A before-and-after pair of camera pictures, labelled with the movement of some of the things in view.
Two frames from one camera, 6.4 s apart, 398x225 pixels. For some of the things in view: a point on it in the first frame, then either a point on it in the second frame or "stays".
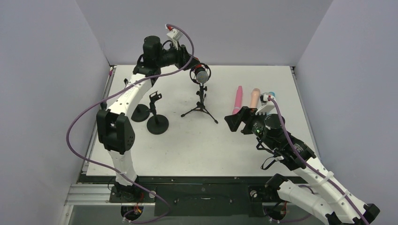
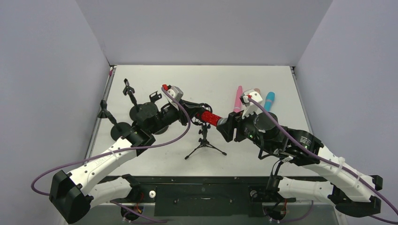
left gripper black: [182, 56] -> [191, 108]
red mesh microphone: [202, 75] -> [212, 118]
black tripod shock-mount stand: [200, 73] -> [203, 139]
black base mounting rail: [191, 196] stays
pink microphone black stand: [157, 124] stays
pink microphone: [238, 101] stays
